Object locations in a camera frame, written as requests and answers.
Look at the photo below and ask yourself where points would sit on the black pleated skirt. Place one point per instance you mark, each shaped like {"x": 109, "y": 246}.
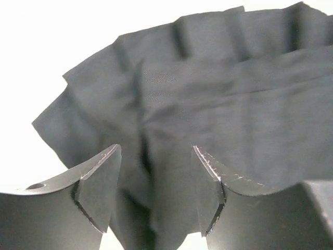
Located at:
{"x": 253, "y": 88}

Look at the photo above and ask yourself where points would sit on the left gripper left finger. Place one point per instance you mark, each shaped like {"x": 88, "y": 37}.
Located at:
{"x": 69, "y": 211}

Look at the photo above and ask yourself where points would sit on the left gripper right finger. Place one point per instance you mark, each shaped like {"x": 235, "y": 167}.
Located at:
{"x": 235, "y": 212}

